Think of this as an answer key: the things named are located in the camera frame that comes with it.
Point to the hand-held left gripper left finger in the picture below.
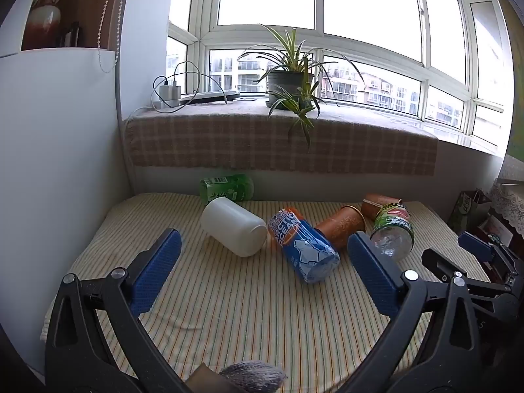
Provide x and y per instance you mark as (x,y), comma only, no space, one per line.
(157,270)

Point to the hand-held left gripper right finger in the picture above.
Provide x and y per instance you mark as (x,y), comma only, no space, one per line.
(372,278)

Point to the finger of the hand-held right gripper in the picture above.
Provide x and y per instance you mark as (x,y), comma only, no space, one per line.
(475,245)
(442,263)

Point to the blue printed cup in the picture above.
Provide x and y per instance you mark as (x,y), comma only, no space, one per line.
(305,251)

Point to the clear cup with green label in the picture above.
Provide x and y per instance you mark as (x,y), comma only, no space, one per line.
(393,229)

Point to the copper metal cup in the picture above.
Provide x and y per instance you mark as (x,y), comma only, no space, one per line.
(378,205)
(339,226)

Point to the white plastic cup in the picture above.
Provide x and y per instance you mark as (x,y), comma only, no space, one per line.
(233,226)

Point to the green paper bag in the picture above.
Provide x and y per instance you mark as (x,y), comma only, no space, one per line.
(468,211)

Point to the white lace cloth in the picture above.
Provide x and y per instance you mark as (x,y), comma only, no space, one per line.
(507,198)

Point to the green plastic bottle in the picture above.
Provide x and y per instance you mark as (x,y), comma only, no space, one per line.
(227,188)

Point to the brown flat object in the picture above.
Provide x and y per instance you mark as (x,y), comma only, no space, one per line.
(204,380)

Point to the grey knit cloth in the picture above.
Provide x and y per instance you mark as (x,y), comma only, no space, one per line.
(254,376)

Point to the plaid windowsill cloth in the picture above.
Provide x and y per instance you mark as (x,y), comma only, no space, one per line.
(229,143)

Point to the white cabinet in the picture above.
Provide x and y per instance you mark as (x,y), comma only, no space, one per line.
(61,151)

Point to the white charger plug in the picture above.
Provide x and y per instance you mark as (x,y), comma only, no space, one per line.
(164,91)
(174,92)

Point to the black flat device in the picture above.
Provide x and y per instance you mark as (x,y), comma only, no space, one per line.
(213,95)

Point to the potted spider plant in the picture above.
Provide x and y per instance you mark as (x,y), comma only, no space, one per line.
(288,82)

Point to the vase painting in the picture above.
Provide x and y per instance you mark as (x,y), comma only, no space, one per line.
(47,12)

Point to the white window frame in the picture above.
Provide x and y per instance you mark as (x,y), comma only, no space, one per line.
(319,4)

